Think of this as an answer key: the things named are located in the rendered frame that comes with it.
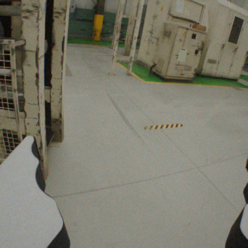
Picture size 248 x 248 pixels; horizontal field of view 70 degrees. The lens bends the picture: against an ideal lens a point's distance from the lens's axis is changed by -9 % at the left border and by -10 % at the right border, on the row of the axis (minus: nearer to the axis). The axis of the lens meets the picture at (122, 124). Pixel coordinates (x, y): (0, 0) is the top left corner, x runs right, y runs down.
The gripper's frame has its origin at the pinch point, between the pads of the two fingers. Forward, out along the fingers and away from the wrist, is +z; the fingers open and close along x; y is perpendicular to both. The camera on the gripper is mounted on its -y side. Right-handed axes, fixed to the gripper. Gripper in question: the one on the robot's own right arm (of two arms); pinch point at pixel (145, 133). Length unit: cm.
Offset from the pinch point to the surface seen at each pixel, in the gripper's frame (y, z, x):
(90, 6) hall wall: -76, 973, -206
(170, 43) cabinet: 33, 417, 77
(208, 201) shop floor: 116, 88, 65
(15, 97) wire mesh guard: 25, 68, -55
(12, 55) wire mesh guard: 6, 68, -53
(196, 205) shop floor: 115, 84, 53
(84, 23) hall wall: 4, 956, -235
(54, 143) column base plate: 97, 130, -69
